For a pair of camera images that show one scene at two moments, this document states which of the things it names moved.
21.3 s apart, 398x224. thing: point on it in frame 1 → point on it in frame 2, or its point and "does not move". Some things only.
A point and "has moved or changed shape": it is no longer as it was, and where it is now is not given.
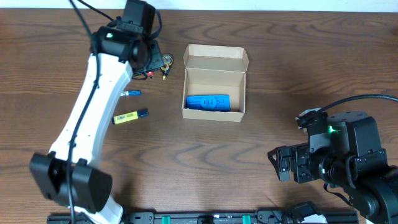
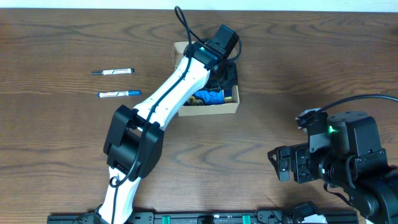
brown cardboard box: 211,70 has moved or changed shape
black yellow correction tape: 168,61 → 193,101
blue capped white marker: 132,93 does not move
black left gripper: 156,60 → 232,79
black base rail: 227,217 does not move
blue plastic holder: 209,102 has moved or changed shape
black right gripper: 300,154 does not move
